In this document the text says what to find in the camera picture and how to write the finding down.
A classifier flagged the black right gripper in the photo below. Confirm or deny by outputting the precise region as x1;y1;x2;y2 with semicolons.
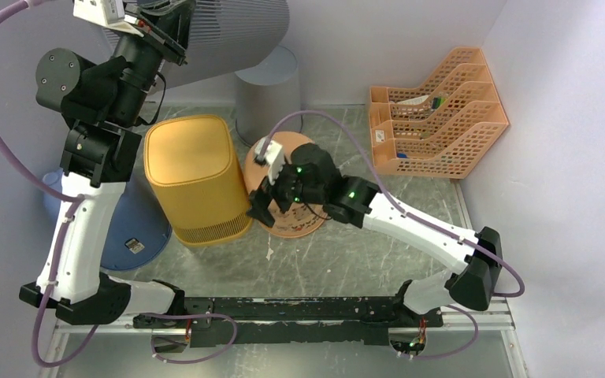
245;159;325;229

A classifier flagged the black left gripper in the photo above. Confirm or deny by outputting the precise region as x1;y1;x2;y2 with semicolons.
107;0;199;126

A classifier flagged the orange plastic bin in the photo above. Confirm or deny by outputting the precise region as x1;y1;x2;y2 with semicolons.
243;132;329;238

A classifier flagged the yellow mesh plastic bin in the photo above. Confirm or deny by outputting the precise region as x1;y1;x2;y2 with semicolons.
143;114;252;246

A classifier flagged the light grey plastic bin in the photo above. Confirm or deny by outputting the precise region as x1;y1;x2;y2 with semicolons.
235;46;302;146

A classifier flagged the dark grey ribbed bin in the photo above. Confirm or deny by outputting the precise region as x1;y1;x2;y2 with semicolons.
101;0;291;91

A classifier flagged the blue plastic bin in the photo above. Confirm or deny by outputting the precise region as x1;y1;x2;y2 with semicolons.
43;169;172;275

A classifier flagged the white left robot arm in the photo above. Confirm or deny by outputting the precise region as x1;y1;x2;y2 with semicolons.
20;16;190;328

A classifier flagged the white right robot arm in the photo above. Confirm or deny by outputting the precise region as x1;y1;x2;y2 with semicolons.
247;139;502;326

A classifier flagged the orange plastic file organizer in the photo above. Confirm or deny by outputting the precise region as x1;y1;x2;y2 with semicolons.
367;46;509;180

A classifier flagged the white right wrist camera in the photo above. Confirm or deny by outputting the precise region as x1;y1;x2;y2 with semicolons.
254;137;286;185

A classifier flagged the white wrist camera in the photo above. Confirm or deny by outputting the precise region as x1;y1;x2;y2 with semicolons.
254;137;286;185
73;0;143;37

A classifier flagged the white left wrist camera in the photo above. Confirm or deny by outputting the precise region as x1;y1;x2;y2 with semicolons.
73;0;143;37

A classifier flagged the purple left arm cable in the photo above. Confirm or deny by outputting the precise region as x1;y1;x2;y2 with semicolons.
0;0;239;369

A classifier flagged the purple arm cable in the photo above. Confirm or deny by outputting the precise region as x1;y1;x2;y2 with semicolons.
258;109;526;362
0;0;239;369

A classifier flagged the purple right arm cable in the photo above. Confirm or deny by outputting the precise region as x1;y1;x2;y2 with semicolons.
258;109;526;362

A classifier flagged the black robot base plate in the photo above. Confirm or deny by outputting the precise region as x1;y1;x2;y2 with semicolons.
132;296;444;347

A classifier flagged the aluminium frame rail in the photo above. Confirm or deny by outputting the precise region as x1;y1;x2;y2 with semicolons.
40;298;528;377

